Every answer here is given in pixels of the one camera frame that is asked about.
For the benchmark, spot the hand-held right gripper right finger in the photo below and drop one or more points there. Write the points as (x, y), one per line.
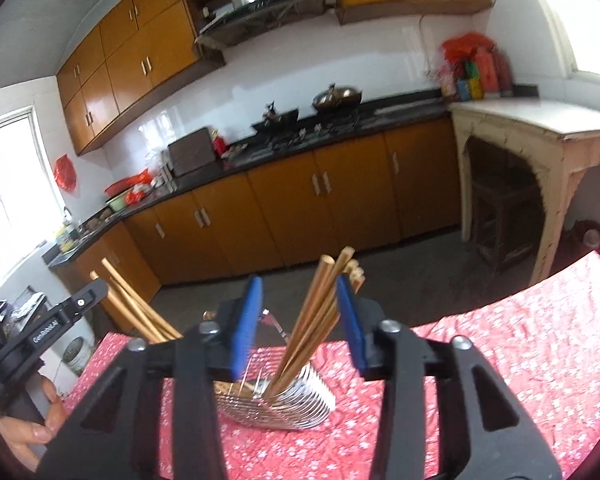
(352, 320)

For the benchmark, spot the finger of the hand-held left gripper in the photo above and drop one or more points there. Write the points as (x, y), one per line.
(80, 302)

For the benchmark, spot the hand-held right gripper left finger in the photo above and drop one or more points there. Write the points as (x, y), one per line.
(245, 325)

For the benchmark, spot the wooden chopstick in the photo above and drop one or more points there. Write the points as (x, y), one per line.
(352, 266)
(130, 313)
(310, 305)
(130, 299)
(360, 284)
(357, 275)
(337, 272)
(125, 281)

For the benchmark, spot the person's left hand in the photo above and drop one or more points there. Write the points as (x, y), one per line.
(30, 435)

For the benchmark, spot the white bucket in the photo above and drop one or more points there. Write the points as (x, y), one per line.
(77, 355)

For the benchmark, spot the steel faucet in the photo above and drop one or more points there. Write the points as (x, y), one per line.
(68, 220)

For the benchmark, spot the green basin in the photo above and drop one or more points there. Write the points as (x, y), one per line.
(117, 204)

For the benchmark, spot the brown wooden base cabinets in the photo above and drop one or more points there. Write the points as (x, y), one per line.
(280, 210)

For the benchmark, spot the window beside sink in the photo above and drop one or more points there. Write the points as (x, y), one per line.
(15, 185)

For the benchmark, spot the red hanging plastic bag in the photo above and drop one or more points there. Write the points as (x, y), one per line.
(65, 172)

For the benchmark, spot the red floral tablecloth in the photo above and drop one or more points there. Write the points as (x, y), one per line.
(505, 360)

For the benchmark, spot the dark brown cutting board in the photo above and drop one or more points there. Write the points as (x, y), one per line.
(190, 152)

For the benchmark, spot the red bottle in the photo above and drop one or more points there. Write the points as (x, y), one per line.
(219, 145)

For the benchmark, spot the dark wooden stool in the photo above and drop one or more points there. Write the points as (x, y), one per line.
(505, 210)

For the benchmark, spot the gas stove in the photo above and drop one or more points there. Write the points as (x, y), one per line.
(320, 127)

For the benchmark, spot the black wok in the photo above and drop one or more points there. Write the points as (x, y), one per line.
(277, 121)

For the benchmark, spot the black kitchen countertop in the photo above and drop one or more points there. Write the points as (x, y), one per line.
(395, 110)

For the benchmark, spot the dark lidded wok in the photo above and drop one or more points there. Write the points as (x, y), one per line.
(337, 97)

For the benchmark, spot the colourful small box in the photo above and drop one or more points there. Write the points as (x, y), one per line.
(470, 87)

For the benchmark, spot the pale wooden side table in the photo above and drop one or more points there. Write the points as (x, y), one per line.
(530, 117)

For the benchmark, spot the red bag on side table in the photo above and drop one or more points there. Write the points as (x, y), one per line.
(467, 52)

